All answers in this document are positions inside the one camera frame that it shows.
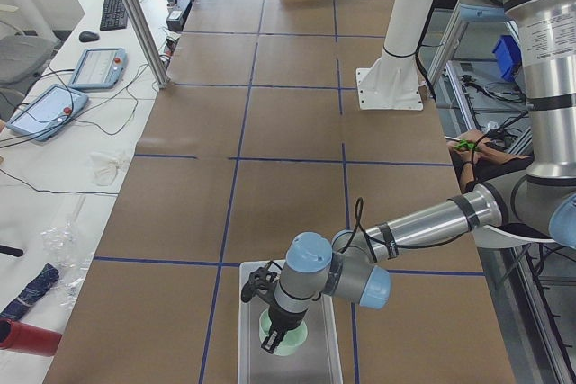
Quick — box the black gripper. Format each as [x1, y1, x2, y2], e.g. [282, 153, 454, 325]
[261, 303, 307, 353]

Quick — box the mint green bowl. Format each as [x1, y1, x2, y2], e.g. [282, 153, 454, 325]
[259, 309, 308, 356]

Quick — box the clear plastic box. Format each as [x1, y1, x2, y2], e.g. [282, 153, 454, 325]
[237, 259, 344, 384]

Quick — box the black computer box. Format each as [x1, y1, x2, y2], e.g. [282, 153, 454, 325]
[166, 0, 193, 32]

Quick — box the blue folded umbrella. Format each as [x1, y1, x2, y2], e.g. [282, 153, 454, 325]
[1, 263, 59, 321]

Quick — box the clear plastic wrap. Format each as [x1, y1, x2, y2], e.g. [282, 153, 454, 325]
[40, 195, 94, 311]

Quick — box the white crumpled tissue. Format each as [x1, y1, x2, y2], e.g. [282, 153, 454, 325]
[89, 151, 131, 186]

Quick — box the red bottle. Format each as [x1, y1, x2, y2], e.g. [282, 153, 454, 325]
[1, 319, 62, 357]

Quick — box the person in black clothes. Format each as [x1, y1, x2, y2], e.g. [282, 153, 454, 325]
[432, 130, 564, 243]

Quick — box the green object in hands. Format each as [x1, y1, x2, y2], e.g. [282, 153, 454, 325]
[454, 140, 477, 151]

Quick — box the near teach pendant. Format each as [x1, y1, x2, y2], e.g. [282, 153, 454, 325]
[6, 85, 89, 141]

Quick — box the teach pendant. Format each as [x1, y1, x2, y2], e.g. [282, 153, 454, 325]
[6, 85, 89, 141]
[68, 48, 127, 91]

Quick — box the far teach pendant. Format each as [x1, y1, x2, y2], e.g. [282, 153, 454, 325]
[68, 48, 127, 91]

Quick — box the black computer mouse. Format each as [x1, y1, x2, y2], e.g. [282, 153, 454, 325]
[78, 31, 100, 43]

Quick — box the black keyboard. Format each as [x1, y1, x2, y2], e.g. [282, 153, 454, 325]
[100, 0, 129, 31]

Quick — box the blue storage bin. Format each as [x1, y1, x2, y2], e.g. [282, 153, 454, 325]
[492, 35, 522, 82]

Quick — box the grey office chair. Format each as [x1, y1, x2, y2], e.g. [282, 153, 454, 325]
[1, 21, 56, 87]

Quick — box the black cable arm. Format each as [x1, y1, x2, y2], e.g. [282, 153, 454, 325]
[341, 196, 469, 259]

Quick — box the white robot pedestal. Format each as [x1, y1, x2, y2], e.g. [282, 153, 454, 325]
[356, 0, 433, 111]

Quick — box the aluminium frame post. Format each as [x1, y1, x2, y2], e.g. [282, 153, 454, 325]
[122, 0, 169, 89]

